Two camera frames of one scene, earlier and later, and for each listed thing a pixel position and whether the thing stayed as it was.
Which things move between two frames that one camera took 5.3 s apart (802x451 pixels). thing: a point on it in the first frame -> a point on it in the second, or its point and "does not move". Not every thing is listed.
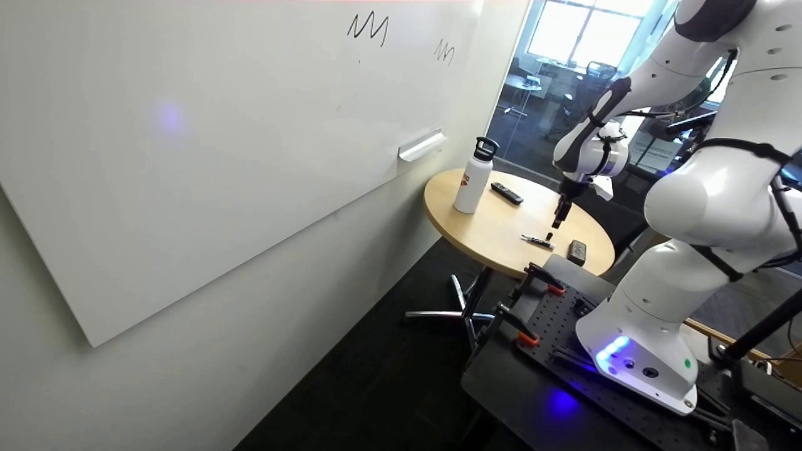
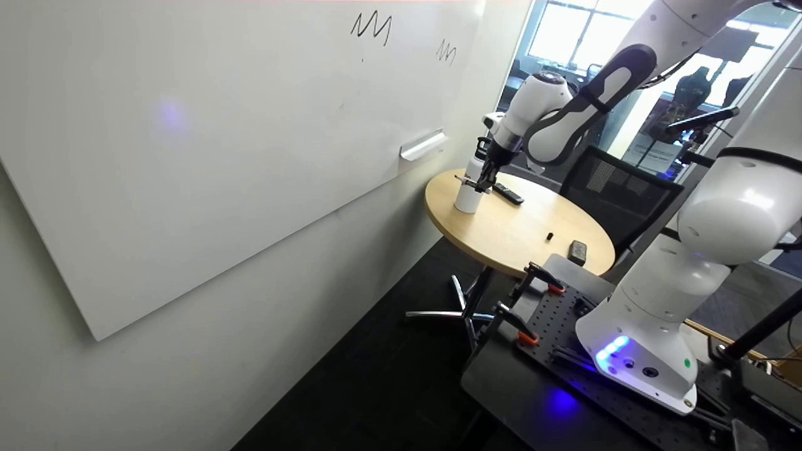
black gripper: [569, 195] -> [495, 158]
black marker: [506, 195] does not move
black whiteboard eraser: [577, 252] does not move
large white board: [145, 145] does not move
